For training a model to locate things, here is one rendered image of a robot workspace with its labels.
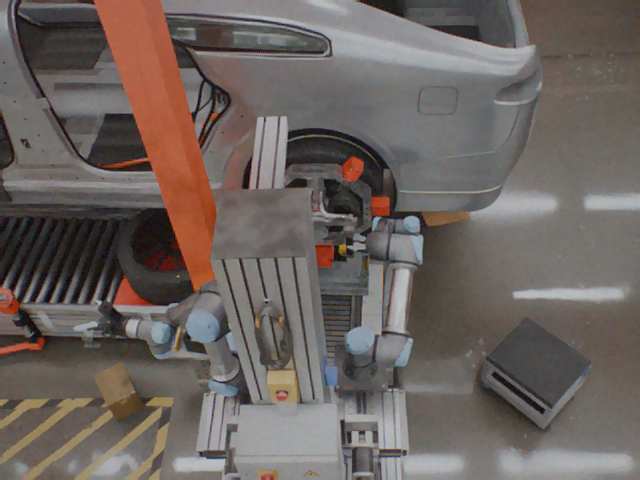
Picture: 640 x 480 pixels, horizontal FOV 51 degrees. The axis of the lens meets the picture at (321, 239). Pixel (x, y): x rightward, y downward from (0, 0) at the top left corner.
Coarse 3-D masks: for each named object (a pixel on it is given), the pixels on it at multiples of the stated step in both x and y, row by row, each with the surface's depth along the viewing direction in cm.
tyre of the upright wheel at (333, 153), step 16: (304, 128) 333; (320, 128) 331; (288, 144) 330; (304, 144) 325; (320, 144) 324; (336, 144) 325; (288, 160) 326; (304, 160) 325; (320, 160) 324; (336, 160) 323; (368, 160) 331; (368, 176) 330
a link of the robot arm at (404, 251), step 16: (400, 240) 272; (416, 240) 272; (400, 256) 271; (416, 256) 271; (400, 272) 271; (400, 288) 269; (400, 304) 268; (400, 320) 267; (384, 336) 266; (400, 336) 264; (384, 352) 263; (400, 352) 262
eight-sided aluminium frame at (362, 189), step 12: (288, 168) 325; (300, 168) 324; (312, 168) 323; (324, 168) 322; (336, 168) 320; (288, 180) 325; (348, 180) 322; (360, 180) 328; (360, 192) 327; (360, 228) 347; (324, 240) 357; (336, 240) 356
